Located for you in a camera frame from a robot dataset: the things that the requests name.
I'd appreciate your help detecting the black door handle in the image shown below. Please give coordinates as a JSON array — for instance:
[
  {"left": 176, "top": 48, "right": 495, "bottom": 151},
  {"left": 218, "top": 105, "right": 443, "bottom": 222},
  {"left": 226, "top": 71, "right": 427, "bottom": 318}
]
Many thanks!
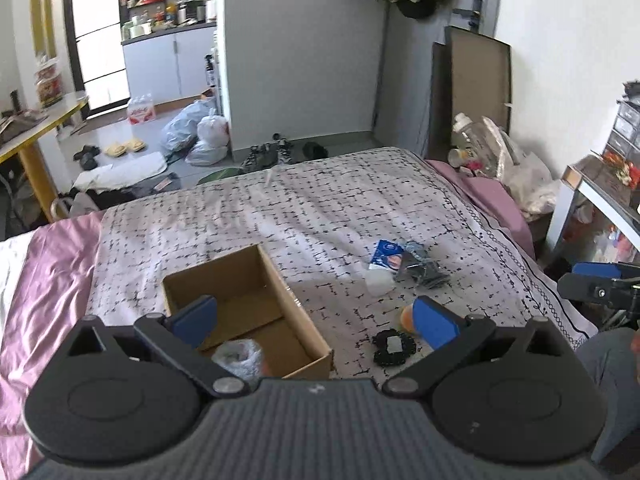
[{"left": 452, "top": 0, "right": 485, "bottom": 31}]

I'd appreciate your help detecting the person's leg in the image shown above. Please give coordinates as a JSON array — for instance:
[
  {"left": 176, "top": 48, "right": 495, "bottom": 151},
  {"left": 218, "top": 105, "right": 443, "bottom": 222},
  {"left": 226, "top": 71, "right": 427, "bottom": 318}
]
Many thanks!
[{"left": 575, "top": 327, "right": 640, "bottom": 466}]

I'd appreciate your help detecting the clear plastic bottle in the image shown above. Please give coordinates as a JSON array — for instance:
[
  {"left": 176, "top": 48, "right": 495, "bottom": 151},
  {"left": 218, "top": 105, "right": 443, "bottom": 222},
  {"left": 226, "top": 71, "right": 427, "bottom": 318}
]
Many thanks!
[{"left": 452, "top": 112, "right": 488, "bottom": 148}]

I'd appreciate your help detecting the dark board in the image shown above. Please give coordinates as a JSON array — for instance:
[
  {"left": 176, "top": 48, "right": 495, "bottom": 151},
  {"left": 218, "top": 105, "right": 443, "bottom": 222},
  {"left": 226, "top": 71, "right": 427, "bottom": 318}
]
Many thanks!
[{"left": 425, "top": 42, "right": 453, "bottom": 161}]

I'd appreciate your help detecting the white blanket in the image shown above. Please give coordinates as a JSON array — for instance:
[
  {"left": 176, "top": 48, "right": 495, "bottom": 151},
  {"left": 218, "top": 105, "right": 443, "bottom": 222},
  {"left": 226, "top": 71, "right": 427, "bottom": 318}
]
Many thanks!
[{"left": 0, "top": 232, "right": 33, "bottom": 321}]

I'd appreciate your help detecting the dark sneaker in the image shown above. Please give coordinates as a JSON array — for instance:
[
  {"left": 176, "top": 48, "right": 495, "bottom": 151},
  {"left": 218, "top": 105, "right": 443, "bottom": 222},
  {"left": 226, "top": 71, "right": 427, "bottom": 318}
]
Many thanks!
[
  {"left": 275, "top": 132, "right": 296, "bottom": 163},
  {"left": 242, "top": 142, "right": 278, "bottom": 170}
]

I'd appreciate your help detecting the orange ball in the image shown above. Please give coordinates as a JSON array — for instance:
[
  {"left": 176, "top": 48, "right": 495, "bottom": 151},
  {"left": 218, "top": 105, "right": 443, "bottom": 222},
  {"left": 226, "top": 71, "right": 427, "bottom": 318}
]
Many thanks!
[{"left": 398, "top": 305, "right": 423, "bottom": 336}]

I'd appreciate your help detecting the black framed glass door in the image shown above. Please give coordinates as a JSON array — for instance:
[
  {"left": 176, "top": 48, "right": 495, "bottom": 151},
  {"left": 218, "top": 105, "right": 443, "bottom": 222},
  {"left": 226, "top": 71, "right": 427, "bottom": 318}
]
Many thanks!
[{"left": 65, "top": 0, "right": 128, "bottom": 111}]

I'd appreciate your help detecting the blue grey trash bag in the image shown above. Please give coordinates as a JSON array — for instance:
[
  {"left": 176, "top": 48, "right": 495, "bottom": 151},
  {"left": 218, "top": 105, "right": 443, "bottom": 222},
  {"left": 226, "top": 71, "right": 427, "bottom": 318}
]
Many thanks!
[{"left": 160, "top": 99, "right": 217, "bottom": 153}]

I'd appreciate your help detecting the blue white packet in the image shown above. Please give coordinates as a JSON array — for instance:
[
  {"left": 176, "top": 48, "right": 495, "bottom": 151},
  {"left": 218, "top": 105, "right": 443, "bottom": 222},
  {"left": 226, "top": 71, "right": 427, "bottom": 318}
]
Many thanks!
[{"left": 371, "top": 240, "right": 406, "bottom": 273}]

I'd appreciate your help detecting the red snack tub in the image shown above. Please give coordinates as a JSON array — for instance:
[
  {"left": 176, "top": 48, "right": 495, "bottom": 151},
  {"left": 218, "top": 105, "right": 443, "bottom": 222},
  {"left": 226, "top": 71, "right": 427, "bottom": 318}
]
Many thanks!
[{"left": 34, "top": 55, "right": 64, "bottom": 108}]

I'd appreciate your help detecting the pile of plastic bags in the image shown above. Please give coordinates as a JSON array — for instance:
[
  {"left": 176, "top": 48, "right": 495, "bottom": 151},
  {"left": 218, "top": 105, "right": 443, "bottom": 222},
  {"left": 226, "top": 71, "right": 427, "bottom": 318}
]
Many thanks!
[{"left": 480, "top": 115, "right": 556, "bottom": 221}]

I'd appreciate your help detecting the pack of water bottles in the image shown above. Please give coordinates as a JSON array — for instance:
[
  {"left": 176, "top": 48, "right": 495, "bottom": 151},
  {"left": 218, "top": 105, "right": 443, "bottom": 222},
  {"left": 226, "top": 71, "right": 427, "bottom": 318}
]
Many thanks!
[{"left": 127, "top": 92, "right": 158, "bottom": 126}]

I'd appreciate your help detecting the clear plastic bag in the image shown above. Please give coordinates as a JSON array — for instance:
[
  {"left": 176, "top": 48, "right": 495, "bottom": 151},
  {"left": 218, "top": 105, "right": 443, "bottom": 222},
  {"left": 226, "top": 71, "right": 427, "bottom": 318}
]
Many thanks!
[{"left": 211, "top": 339, "right": 264, "bottom": 381}]

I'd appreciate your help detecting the brown cardboard box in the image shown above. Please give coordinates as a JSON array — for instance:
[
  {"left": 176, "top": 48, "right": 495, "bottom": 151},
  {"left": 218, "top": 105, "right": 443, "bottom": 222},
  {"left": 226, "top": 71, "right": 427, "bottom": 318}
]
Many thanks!
[{"left": 162, "top": 243, "right": 333, "bottom": 381}]

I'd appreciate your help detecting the yellow round table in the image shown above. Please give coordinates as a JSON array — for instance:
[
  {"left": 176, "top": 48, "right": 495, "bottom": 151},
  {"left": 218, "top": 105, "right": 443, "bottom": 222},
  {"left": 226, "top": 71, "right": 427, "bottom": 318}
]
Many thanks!
[{"left": 0, "top": 91, "right": 91, "bottom": 223}]

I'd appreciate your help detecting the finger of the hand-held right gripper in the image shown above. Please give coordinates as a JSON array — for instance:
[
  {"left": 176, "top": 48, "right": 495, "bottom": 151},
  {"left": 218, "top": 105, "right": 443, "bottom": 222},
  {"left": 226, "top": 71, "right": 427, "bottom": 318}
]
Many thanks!
[{"left": 557, "top": 261, "right": 623, "bottom": 306}]

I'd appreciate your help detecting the white black printed bedspread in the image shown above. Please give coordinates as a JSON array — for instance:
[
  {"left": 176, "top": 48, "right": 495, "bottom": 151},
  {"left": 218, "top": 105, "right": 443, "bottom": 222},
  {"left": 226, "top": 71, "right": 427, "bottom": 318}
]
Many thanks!
[{"left": 87, "top": 147, "right": 598, "bottom": 378}]

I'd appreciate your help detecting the brown cardboard sheet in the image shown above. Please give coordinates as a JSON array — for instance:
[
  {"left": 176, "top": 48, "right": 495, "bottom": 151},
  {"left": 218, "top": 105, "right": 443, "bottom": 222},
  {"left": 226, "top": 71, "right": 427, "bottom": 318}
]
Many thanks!
[{"left": 445, "top": 26, "right": 513, "bottom": 161}]

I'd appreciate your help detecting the white desk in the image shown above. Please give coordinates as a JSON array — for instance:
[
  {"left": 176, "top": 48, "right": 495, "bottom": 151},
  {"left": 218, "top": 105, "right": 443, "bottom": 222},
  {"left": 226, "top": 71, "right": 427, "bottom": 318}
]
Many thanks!
[{"left": 545, "top": 155, "right": 640, "bottom": 261}]

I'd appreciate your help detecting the kitchen counter clutter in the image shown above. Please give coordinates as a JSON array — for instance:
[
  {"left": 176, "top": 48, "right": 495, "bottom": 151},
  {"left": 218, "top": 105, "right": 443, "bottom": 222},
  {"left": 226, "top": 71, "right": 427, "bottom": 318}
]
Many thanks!
[{"left": 120, "top": 0, "right": 218, "bottom": 41}]

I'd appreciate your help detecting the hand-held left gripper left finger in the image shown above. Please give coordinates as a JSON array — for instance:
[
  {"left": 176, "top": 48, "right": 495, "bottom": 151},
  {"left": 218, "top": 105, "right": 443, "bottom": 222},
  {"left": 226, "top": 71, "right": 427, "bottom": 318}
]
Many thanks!
[{"left": 65, "top": 295, "right": 251, "bottom": 401}]

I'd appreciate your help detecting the white floor towel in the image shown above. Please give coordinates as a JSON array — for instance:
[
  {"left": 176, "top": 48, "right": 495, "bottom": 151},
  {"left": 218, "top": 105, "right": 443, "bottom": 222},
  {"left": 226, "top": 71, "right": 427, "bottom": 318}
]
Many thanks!
[{"left": 74, "top": 152, "right": 167, "bottom": 191}]

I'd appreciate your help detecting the grey drawer organizer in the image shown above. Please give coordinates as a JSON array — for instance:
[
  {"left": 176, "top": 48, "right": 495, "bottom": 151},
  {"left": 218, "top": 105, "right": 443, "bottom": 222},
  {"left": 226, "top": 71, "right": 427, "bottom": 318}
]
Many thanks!
[{"left": 602, "top": 100, "right": 640, "bottom": 161}]

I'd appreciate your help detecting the dark grey cloth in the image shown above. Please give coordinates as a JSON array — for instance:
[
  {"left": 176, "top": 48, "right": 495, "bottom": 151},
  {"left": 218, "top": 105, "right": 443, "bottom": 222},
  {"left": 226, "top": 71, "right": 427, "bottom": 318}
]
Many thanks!
[{"left": 397, "top": 250, "right": 448, "bottom": 289}]

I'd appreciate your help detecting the black lace hair tie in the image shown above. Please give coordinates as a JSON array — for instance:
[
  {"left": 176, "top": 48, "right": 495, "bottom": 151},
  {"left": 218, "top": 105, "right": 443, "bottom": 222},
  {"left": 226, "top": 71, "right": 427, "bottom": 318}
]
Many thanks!
[{"left": 372, "top": 329, "right": 417, "bottom": 368}]

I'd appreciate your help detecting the white kitchen cabinet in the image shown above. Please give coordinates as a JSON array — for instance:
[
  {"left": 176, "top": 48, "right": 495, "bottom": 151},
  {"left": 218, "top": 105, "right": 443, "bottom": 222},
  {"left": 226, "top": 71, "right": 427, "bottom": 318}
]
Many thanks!
[{"left": 121, "top": 22, "right": 218, "bottom": 103}]

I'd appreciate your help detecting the pile of papers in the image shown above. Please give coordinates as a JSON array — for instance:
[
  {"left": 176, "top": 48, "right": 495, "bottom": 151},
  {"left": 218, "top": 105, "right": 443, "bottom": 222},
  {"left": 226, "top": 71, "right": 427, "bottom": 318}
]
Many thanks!
[{"left": 0, "top": 107, "right": 48, "bottom": 141}]

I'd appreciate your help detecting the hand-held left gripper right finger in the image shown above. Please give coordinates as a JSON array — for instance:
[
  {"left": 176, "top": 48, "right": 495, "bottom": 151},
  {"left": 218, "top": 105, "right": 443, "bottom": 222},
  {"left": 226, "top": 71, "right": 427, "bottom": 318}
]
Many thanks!
[{"left": 382, "top": 295, "right": 576, "bottom": 401}]

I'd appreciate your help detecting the white red plastic bag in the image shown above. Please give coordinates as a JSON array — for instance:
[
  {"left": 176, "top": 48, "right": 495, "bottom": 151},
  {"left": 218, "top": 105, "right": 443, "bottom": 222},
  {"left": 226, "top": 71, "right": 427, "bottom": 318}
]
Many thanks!
[{"left": 196, "top": 115, "right": 231, "bottom": 148}]

